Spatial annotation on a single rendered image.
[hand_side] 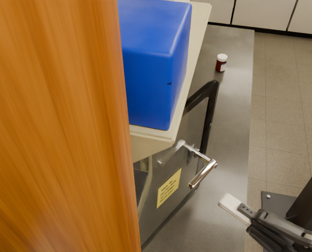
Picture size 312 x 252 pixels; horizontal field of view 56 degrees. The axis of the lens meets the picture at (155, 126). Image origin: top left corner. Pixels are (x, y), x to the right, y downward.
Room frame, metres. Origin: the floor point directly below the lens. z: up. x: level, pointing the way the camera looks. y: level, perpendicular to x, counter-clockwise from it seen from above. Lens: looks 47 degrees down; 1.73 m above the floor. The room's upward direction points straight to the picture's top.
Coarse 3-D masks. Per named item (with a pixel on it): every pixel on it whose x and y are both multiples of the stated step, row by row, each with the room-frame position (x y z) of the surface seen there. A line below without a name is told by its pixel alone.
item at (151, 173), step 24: (192, 96) 0.39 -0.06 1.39; (216, 96) 0.44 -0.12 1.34; (192, 120) 0.38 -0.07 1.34; (192, 144) 0.39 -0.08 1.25; (144, 168) 0.28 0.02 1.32; (168, 168) 0.33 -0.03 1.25; (192, 168) 0.40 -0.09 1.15; (144, 192) 0.28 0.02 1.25; (192, 192) 0.42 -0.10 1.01; (144, 216) 0.28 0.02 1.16; (168, 216) 0.34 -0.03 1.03; (144, 240) 0.28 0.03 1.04
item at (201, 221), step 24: (216, 48) 1.27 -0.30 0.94; (240, 48) 1.27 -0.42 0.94; (216, 72) 1.07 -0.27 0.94; (240, 72) 1.07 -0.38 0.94; (240, 96) 0.91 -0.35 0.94; (216, 120) 0.77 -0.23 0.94; (240, 120) 0.77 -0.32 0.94; (216, 144) 0.65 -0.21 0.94; (240, 144) 0.65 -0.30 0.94; (216, 168) 0.55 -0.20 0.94; (240, 168) 0.55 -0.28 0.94; (216, 192) 0.46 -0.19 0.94; (240, 192) 0.46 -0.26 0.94; (192, 216) 0.38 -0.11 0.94; (216, 216) 0.38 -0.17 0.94; (168, 240) 0.32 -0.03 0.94; (192, 240) 0.32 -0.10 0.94; (216, 240) 0.32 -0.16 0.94; (240, 240) 0.32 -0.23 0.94
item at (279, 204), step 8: (264, 192) 1.01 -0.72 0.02; (272, 192) 1.01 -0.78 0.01; (304, 192) 0.82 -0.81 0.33; (264, 200) 0.95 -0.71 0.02; (272, 200) 0.95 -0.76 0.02; (280, 200) 0.95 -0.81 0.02; (288, 200) 0.95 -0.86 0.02; (296, 200) 0.84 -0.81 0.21; (304, 200) 0.78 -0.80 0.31; (264, 208) 0.89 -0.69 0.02; (272, 208) 0.89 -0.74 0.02; (280, 208) 0.89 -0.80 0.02; (288, 208) 0.89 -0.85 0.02; (296, 208) 0.80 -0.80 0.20; (304, 208) 0.74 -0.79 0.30; (280, 216) 0.84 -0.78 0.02; (288, 216) 0.81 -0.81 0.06; (296, 216) 0.75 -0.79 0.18; (304, 216) 0.70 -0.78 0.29; (296, 224) 0.71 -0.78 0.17; (304, 224) 0.67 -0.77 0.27; (264, 248) 0.64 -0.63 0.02
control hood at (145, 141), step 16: (192, 16) 0.45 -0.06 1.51; (208, 16) 0.45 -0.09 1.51; (192, 32) 0.39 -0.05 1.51; (192, 48) 0.35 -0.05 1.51; (192, 64) 0.31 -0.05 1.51; (176, 112) 0.23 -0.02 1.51; (144, 128) 0.20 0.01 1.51; (176, 128) 0.20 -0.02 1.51; (144, 144) 0.19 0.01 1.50; (160, 144) 0.19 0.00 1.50
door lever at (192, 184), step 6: (198, 150) 0.41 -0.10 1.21; (198, 156) 0.40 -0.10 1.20; (204, 156) 0.40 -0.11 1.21; (210, 162) 0.38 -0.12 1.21; (216, 162) 0.38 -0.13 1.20; (204, 168) 0.36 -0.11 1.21; (210, 168) 0.37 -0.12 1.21; (198, 174) 0.35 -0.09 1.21; (204, 174) 0.35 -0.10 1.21; (192, 180) 0.33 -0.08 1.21; (198, 180) 0.33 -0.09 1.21; (192, 186) 0.32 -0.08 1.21
